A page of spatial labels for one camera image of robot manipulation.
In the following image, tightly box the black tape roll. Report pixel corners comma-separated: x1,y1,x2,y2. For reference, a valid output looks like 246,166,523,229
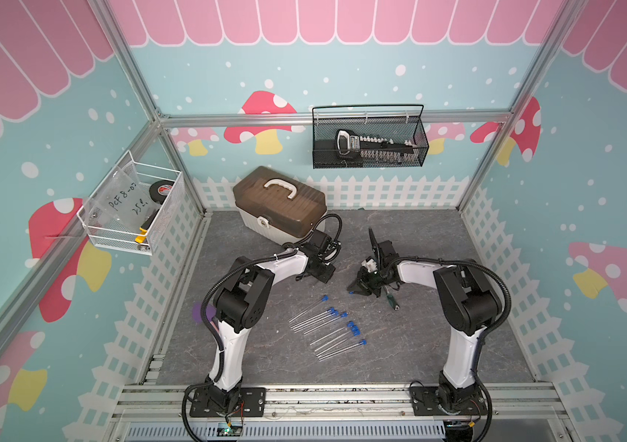
149,180,175,204

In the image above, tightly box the green handled screwdriver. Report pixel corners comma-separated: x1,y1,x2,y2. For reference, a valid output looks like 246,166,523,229
386,291,400,311

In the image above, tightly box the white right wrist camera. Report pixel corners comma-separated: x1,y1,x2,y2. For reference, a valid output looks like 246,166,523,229
368,228,399,272

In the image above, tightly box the black wire wall basket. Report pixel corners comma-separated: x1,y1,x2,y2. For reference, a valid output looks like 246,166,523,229
311,104,430,169

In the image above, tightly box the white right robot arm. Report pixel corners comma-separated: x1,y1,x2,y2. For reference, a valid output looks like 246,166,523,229
347,257,512,414

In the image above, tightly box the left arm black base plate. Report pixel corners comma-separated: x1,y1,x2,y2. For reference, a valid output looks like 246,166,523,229
186,386,267,418

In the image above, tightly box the white box with brown lid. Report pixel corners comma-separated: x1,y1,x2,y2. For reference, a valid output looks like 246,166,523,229
232,167,327,244

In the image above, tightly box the purple pink toy spatula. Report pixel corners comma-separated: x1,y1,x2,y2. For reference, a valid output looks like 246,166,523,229
191,301,218,327

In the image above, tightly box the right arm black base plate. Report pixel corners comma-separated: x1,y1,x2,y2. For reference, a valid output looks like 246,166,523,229
409,385,488,417

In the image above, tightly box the yellow black utility knife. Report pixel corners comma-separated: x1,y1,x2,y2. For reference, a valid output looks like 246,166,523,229
135,210,159,244

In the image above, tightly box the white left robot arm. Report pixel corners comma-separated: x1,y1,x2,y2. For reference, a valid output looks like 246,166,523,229
200,242,340,393

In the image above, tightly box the clear and mesh wall bin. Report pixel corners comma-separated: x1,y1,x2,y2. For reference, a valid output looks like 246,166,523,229
77,152,185,255

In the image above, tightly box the socket set in basket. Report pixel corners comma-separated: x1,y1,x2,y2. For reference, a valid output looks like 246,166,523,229
335,130,418,164

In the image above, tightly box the aluminium front rail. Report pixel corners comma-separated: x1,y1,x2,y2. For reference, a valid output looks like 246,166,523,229
108,382,570,424

